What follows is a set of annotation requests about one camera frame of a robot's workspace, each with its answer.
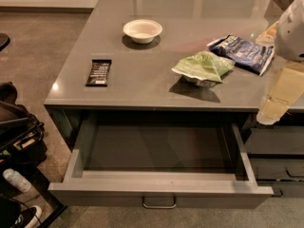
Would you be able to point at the right upper grey drawer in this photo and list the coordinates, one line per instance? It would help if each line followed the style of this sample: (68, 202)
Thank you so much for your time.
(285, 140)

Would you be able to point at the white plastic bottle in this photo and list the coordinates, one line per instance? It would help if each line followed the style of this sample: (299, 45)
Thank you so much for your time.
(17, 180)

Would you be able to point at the blue chip bag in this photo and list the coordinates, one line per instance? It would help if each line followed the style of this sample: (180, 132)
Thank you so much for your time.
(247, 55)

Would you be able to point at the grey top drawer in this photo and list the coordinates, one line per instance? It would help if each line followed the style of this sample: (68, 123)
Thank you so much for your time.
(160, 160)

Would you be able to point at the black snack bar wrapper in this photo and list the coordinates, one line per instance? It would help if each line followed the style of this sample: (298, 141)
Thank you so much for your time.
(98, 75)

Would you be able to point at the black round stool edge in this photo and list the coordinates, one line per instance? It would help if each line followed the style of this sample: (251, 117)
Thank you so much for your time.
(4, 40)

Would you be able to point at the right bottom grey drawer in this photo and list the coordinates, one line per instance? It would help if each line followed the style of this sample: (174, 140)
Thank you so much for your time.
(285, 189)

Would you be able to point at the grey cabinet with countertop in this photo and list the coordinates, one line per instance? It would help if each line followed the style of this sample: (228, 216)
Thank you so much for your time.
(141, 76)

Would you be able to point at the black bag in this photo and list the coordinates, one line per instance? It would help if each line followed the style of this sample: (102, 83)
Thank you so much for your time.
(14, 117)

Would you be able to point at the green chip bag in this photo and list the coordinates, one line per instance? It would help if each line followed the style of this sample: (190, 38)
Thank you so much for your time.
(204, 68)

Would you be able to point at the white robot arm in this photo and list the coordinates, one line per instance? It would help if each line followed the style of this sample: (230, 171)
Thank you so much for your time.
(294, 13)

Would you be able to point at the black and white shoe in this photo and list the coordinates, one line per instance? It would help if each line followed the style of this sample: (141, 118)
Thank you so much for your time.
(28, 218)

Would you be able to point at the white bowl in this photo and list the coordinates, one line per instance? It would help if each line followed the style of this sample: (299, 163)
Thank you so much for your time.
(142, 31)

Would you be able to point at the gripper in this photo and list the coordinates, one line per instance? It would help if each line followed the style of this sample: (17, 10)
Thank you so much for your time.
(291, 37)

